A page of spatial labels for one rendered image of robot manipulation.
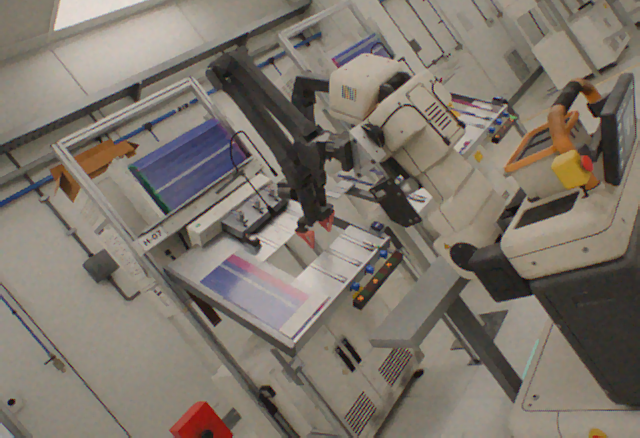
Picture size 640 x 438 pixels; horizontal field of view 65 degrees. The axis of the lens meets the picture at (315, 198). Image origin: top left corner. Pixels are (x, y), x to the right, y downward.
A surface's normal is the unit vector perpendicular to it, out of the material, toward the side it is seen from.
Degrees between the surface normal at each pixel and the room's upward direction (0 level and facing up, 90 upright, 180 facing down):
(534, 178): 92
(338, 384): 90
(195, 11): 90
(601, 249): 90
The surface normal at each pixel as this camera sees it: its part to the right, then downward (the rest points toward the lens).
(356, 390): 0.54, -0.31
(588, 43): -0.60, 0.52
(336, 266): -0.05, -0.78
